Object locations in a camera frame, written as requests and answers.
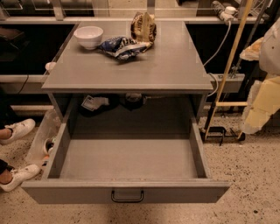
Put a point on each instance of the clear plastic bin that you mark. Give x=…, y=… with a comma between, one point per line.
x=47, y=131

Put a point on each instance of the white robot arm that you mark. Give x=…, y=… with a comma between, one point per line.
x=266, y=50

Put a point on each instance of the blue chip bag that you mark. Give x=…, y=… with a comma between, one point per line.
x=122, y=48

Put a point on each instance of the white sneaker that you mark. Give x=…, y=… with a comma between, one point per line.
x=12, y=132
x=19, y=176

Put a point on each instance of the black top drawer handle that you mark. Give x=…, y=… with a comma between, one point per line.
x=127, y=197

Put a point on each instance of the white power strip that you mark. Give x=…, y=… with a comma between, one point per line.
x=224, y=13

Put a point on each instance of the upper white sneaker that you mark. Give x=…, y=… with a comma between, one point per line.
x=12, y=132

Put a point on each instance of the white ceramic bowl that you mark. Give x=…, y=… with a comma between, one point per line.
x=89, y=37

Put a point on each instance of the crushed drink can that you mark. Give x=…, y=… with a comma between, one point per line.
x=48, y=145

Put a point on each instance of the grey top drawer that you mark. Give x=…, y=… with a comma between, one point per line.
x=156, y=149

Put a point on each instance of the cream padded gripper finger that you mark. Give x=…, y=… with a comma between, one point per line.
x=263, y=102

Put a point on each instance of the white cup behind cabinet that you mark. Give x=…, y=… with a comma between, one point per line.
x=50, y=66

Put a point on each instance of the brown gold snack bag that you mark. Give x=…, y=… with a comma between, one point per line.
x=143, y=28

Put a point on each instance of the grey drawer cabinet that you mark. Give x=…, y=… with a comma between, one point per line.
x=171, y=66

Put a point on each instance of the lower white sneaker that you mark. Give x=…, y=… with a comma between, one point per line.
x=19, y=176

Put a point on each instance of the wooden ladder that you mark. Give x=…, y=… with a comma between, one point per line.
x=217, y=103

